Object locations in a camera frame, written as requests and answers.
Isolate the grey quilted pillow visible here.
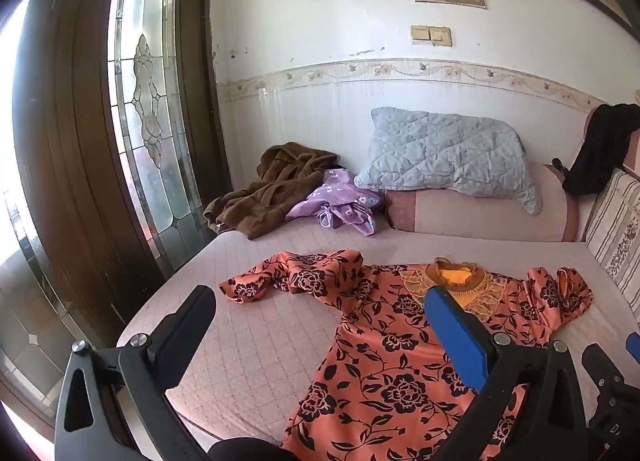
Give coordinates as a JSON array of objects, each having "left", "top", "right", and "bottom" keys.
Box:
[{"left": 354, "top": 106, "right": 544, "bottom": 216}]

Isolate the purple floral garment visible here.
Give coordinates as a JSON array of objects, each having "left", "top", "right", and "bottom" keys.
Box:
[{"left": 285, "top": 168, "right": 383, "bottom": 238}]

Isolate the striped floral headboard cushion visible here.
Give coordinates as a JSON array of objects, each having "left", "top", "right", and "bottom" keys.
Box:
[{"left": 582, "top": 168, "right": 640, "bottom": 312}]

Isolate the black garment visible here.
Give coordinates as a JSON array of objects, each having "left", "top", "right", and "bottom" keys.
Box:
[{"left": 561, "top": 103, "right": 640, "bottom": 196}]

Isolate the dark wooden door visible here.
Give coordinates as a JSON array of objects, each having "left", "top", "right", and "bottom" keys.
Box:
[{"left": 12, "top": 0, "right": 236, "bottom": 349}]

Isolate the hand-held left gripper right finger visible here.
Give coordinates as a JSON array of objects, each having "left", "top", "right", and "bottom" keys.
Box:
[{"left": 424, "top": 285, "right": 589, "bottom": 461}]

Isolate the brown fleece garment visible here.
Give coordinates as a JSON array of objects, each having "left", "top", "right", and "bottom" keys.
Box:
[{"left": 203, "top": 142, "right": 341, "bottom": 240}]

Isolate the orange floral dress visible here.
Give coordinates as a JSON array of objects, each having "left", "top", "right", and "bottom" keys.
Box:
[{"left": 218, "top": 249, "right": 594, "bottom": 461}]

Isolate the pink bolster cushion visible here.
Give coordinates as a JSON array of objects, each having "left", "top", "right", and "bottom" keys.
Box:
[{"left": 385, "top": 161, "right": 583, "bottom": 243}]

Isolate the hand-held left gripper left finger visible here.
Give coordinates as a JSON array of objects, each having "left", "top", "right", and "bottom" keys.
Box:
[{"left": 54, "top": 285, "right": 218, "bottom": 461}]

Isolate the leaded glass side window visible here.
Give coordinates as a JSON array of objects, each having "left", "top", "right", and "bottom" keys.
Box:
[{"left": 0, "top": 186, "right": 98, "bottom": 424}]

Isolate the stained glass door panel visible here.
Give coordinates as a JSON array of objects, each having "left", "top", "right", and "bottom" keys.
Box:
[{"left": 107, "top": 0, "right": 211, "bottom": 257}]

